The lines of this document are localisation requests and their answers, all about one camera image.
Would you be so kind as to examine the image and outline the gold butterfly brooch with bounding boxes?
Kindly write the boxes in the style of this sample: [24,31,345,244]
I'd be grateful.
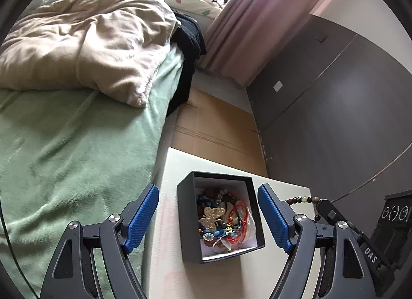
[200,206,226,231]

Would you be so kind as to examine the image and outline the beige duvet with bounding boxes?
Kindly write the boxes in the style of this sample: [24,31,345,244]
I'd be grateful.
[1,0,178,107]

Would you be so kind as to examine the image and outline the dark wardrobe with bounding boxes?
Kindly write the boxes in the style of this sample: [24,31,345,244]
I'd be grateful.
[247,16,411,233]

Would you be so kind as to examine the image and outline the green bed sheet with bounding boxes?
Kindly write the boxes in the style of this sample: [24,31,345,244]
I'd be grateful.
[1,47,183,298]

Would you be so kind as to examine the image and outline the cardboard floor sheets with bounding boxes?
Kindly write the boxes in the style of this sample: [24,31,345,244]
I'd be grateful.
[171,87,268,177]

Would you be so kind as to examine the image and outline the blue knitted flower accessory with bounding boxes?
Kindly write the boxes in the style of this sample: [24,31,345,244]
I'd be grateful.
[196,193,226,243]

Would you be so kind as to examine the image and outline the red string bracelet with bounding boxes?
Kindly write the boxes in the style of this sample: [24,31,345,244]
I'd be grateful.
[225,192,255,248]

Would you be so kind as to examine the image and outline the black clothing on bed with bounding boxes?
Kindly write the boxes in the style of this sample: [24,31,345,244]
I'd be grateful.
[166,9,207,117]

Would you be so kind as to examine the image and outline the patterned window seat cushion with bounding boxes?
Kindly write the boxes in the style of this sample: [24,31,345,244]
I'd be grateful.
[164,0,222,19]

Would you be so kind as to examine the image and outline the black open jewelry box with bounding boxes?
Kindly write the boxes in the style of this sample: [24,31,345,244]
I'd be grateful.
[177,171,265,263]

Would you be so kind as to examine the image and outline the pink right curtain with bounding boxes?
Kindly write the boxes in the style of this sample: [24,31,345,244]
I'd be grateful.
[199,0,319,86]

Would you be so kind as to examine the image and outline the black green bead bracelet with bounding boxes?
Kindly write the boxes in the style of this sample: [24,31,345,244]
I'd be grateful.
[284,194,322,223]

